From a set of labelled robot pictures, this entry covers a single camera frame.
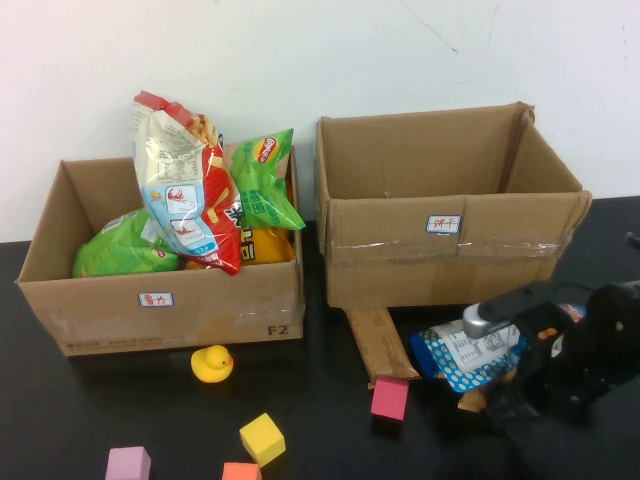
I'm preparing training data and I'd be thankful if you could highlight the yellow chip bag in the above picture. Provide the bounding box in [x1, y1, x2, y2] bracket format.
[183, 227, 296, 271]

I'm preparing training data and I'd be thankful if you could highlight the green bag with white sticker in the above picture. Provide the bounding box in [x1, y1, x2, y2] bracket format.
[71, 207, 182, 279]

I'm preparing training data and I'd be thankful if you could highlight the purple foam cube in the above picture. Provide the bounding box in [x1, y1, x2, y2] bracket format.
[104, 445, 152, 480]

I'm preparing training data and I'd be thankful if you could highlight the pink foam cube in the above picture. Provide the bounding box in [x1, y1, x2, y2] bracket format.
[370, 375, 411, 421]

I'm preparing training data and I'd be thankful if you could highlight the long brown flat packet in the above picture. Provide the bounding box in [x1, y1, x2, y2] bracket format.
[347, 305, 422, 390]

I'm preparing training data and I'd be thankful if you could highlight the golden brown wafer packet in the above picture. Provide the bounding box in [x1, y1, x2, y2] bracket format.
[457, 387, 499, 414]

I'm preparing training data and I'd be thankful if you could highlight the white label on taped box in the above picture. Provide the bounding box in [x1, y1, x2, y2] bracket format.
[425, 214, 463, 235]

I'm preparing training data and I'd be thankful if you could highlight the taped cardboard box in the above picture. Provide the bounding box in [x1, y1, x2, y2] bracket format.
[314, 101, 595, 309]

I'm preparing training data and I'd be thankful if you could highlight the cardboard box marked F2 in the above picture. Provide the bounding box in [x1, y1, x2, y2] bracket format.
[14, 144, 306, 357]

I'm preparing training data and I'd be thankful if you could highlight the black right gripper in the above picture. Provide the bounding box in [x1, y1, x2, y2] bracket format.
[484, 299, 616, 439]

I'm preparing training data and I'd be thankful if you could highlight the yellow foam cube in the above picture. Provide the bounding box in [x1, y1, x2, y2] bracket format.
[238, 412, 288, 469]

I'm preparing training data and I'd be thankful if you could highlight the green Lay's chip bag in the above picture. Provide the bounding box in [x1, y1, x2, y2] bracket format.
[227, 128, 307, 232]

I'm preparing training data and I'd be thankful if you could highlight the blue polka-dot chip bag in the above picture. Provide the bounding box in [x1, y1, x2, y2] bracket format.
[409, 302, 589, 396]

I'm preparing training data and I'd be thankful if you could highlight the yellow rubber duck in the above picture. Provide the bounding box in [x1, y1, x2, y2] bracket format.
[191, 344, 235, 384]

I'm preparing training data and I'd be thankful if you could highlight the red and white snack bag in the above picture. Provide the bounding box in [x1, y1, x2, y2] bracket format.
[130, 89, 244, 277]

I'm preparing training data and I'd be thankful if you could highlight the orange foam cube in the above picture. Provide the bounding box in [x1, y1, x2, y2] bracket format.
[222, 461, 264, 480]

